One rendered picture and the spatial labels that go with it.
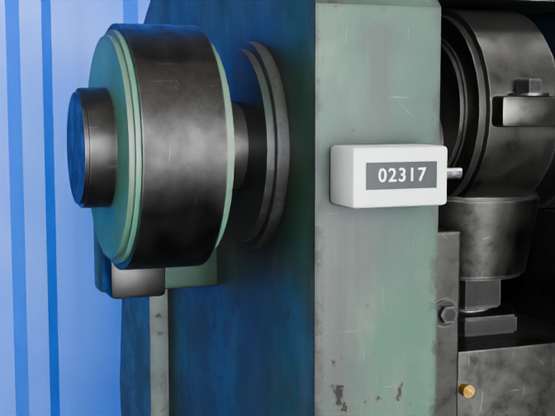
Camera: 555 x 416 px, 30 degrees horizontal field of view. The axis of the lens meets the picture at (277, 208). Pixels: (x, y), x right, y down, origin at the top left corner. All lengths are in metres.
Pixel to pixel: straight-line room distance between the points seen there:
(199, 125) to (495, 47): 0.25
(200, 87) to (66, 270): 1.25
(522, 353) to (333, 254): 0.21
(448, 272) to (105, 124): 0.27
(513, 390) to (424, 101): 0.26
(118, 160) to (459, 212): 0.28
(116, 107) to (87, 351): 1.26
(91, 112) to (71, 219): 1.19
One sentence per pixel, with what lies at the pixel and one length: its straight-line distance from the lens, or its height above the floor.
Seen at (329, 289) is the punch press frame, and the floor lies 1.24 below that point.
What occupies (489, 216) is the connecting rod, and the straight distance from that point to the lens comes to 0.85.
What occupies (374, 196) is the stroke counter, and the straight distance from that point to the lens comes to 0.68.
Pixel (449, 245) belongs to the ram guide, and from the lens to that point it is 0.77.
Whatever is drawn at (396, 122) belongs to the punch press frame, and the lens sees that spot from 0.73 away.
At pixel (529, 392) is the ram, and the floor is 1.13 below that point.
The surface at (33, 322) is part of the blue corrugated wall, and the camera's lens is 1.92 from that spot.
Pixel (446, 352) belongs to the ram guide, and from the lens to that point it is 0.78.
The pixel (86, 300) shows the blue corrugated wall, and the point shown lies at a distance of 1.96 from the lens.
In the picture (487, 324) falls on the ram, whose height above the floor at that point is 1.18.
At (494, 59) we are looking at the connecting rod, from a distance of 0.83.
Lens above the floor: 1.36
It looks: 6 degrees down
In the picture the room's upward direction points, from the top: straight up
